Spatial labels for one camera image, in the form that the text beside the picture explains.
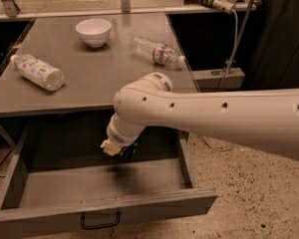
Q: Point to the dark blue rxbar wrapper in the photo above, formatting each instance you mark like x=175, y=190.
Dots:
x=128, y=152

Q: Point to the grey metal counter cabinet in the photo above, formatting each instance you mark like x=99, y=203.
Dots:
x=92, y=76

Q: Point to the grey open top drawer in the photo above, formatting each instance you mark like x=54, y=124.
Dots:
x=58, y=172

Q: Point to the black drawer handle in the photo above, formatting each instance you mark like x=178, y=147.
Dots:
x=100, y=221

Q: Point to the white labelled plastic bottle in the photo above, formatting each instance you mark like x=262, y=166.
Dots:
x=38, y=72

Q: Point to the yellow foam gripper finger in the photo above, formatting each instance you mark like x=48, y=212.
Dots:
x=110, y=148

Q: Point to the clear plastic water bottle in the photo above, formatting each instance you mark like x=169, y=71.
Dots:
x=156, y=52

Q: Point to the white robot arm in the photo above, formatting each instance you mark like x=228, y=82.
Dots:
x=263, y=120

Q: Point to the metal shelf rail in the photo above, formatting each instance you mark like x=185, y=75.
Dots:
x=116, y=9

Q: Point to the thin metal pole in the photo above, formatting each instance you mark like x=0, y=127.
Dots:
x=239, y=30

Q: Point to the grey metal box bracket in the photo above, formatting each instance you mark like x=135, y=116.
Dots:
x=216, y=81

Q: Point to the white ceramic bowl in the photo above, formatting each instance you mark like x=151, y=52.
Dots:
x=94, y=32

